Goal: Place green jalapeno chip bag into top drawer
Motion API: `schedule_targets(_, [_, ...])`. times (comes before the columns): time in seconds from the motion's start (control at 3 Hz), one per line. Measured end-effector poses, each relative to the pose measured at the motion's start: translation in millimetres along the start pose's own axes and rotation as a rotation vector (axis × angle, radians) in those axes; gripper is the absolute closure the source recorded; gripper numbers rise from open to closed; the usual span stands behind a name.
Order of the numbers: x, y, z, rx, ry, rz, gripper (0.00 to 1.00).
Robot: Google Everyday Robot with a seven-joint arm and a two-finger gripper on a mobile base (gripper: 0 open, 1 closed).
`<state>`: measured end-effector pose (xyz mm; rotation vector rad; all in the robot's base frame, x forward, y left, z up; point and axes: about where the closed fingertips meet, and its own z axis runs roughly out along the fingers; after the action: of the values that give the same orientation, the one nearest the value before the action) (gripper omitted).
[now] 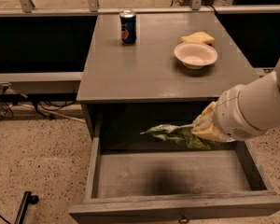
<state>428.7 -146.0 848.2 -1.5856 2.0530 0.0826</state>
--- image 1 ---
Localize green jalapeno chip bag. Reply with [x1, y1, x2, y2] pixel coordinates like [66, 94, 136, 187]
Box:
[143, 124, 217, 150]

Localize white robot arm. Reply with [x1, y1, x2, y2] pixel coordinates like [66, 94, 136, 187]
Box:
[191, 59, 280, 142]

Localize open grey top drawer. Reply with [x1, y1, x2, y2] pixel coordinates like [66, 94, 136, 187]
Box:
[67, 103, 280, 224]

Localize white paper bowl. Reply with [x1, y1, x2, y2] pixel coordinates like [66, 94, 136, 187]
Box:
[174, 42, 217, 69]

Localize grey wooden cabinet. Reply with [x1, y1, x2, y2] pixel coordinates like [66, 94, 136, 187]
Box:
[77, 12, 258, 134]

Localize yellow sponge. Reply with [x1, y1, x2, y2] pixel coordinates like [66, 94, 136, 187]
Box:
[180, 32, 215, 46]

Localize blue Pepsi soda can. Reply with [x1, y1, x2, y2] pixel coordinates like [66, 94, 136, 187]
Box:
[119, 9, 136, 45]

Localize black cables under ledge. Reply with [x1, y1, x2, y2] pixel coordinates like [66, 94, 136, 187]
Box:
[0, 83, 77, 121]

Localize black floor bar with cable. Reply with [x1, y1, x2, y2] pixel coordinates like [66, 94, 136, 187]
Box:
[0, 191, 39, 224]

